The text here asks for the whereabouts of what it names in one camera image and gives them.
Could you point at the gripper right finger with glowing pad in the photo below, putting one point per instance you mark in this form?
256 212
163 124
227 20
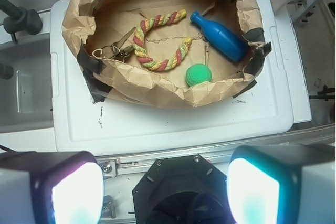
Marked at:
282 183

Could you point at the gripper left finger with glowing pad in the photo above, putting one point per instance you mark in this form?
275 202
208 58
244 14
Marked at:
51 187

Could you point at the white plastic bin lid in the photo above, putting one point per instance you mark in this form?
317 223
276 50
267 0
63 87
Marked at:
117 127

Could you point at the translucent plastic bin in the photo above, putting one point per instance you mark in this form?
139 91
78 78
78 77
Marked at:
26 86

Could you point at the green dimpled ball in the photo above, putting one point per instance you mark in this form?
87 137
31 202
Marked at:
198 73

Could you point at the blue plastic bottle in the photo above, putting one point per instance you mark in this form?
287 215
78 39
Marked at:
221 37

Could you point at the black clamp knob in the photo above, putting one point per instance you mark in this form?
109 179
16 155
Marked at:
20 19

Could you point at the crumpled brown paper bag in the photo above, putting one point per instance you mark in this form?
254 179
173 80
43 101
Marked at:
166 43

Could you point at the aluminium extrusion rail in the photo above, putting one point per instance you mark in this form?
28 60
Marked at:
216 153

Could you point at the black octagonal mount plate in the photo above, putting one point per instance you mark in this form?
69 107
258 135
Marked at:
186 189

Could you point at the metal keys on ring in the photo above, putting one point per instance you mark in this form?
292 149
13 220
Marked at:
115 51

